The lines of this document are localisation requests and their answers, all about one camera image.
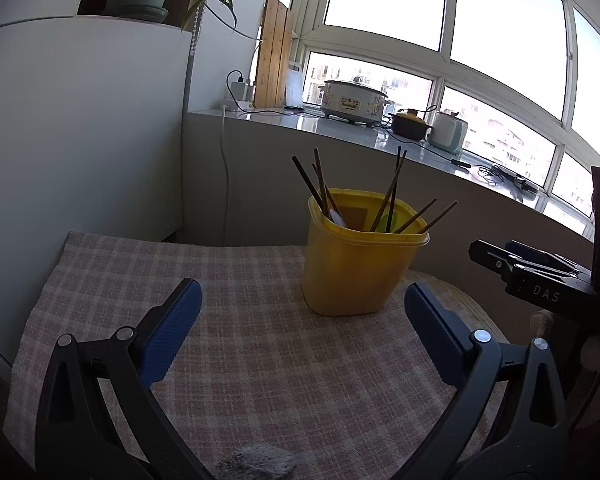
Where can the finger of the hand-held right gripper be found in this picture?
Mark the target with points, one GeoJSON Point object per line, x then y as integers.
{"type": "Point", "coordinates": [540, 255]}
{"type": "Point", "coordinates": [490, 257]}

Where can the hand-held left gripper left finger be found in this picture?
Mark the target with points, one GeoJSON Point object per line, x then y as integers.
{"type": "Point", "coordinates": [172, 335]}

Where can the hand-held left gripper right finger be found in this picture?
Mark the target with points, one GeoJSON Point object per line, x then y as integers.
{"type": "Point", "coordinates": [430, 335]}

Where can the yellow plastic container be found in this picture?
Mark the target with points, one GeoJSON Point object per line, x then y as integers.
{"type": "Point", "coordinates": [350, 270]}

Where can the green plastic spoon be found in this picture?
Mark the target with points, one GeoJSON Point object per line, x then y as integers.
{"type": "Point", "coordinates": [390, 221]}

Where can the black chopstick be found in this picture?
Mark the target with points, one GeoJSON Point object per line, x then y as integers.
{"type": "Point", "coordinates": [395, 180]}
{"type": "Point", "coordinates": [307, 182]}

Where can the clear plastic spoon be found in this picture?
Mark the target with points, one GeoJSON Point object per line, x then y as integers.
{"type": "Point", "coordinates": [337, 217]}

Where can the person's right hand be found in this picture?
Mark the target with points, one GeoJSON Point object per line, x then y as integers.
{"type": "Point", "coordinates": [542, 326]}

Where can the pink plaid cloth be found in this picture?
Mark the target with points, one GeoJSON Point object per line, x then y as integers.
{"type": "Point", "coordinates": [260, 360]}

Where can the pale green kettle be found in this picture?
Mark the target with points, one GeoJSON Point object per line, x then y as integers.
{"type": "Point", "coordinates": [447, 132]}

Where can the dark clay pot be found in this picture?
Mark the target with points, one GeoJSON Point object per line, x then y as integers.
{"type": "Point", "coordinates": [410, 127]}

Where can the white windowsill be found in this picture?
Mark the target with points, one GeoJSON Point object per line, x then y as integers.
{"type": "Point", "coordinates": [330, 132]}

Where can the white floral electric cooker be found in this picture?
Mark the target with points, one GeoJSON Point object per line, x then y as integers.
{"type": "Point", "coordinates": [352, 102]}

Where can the white power strip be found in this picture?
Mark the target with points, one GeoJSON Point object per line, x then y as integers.
{"type": "Point", "coordinates": [232, 107]}

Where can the white charger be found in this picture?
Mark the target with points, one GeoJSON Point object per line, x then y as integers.
{"type": "Point", "coordinates": [239, 91]}

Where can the white plastic sheet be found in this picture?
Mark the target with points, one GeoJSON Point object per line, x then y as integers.
{"type": "Point", "coordinates": [295, 85]}

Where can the wooden board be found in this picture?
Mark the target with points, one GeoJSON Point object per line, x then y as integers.
{"type": "Point", "coordinates": [272, 55]}

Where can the white window frame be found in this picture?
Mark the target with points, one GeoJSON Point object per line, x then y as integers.
{"type": "Point", "coordinates": [380, 52]}

